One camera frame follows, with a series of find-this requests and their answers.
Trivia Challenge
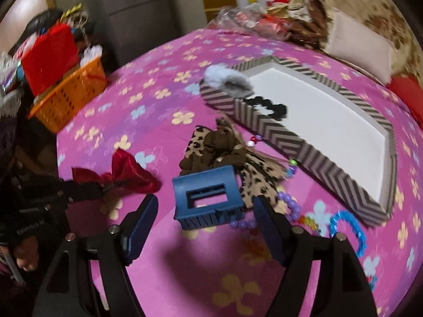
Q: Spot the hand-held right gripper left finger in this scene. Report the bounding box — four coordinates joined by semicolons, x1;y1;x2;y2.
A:
33;193;159;317

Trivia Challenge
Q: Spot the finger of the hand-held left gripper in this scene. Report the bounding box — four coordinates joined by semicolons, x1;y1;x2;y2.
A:
58;178;131;204

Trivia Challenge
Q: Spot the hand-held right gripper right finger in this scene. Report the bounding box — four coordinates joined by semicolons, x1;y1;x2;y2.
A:
253;195;379;317

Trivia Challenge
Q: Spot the purple bead bracelet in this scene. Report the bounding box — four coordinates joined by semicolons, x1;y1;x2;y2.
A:
229;191;302;231

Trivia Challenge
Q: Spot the rainbow crystal bead bracelet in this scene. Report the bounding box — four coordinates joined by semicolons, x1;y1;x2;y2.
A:
299;215;321;235

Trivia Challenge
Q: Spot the red scrunchie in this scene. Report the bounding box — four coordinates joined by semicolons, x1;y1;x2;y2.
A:
72;148;162;195

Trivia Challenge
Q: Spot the leopard print hair bow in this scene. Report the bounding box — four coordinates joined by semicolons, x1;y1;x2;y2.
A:
183;125;288;210

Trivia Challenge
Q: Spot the blue hair claw clip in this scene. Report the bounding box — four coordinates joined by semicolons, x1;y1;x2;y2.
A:
172;165;245;231

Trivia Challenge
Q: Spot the blue bead bracelet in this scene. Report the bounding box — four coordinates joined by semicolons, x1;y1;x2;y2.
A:
329;211;367;256

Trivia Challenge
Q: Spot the brown scrunchie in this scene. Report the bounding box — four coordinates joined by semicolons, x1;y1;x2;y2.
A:
179;119;247;177

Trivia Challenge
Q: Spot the striped cardboard tray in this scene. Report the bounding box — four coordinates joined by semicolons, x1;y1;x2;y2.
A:
199;55;397;228

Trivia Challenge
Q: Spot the person's left hand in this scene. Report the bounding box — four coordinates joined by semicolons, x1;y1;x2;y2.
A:
13;247;41;272

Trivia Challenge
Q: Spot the pink floral bedsheet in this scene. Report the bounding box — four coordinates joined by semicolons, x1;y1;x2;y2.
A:
56;28;423;317

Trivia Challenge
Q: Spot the orange plastic basket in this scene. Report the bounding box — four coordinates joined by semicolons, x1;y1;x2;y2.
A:
28;56;108;133

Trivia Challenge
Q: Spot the black scrunchie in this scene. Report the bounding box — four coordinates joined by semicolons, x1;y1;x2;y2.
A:
243;96;289;121

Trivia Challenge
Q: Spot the red box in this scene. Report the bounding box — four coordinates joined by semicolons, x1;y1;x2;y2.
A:
21;23;81;96

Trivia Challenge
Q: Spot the grey white fluffy scrunchie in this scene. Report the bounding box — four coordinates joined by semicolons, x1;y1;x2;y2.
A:
202;64;255;99

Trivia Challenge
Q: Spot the grey wardrobe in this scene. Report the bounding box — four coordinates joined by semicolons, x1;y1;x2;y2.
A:
89;0;209;70

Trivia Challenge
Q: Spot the red ruffled pillow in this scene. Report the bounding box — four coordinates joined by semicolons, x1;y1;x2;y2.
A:
387;75;423;129

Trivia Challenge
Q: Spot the white pillow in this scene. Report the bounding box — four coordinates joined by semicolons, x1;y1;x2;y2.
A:
322;13;395;85

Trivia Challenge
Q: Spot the brown patterned cloth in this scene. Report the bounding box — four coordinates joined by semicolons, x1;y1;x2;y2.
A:
287;7;328;49

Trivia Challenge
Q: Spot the pile of plastic bags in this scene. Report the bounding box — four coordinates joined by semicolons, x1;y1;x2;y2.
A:
211;5;268;35

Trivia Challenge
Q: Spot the red santa toy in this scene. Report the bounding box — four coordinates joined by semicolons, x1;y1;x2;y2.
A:
267;0;305;18

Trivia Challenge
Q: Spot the floral beige quilt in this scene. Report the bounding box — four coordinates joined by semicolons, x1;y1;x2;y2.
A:
297;0;423;83

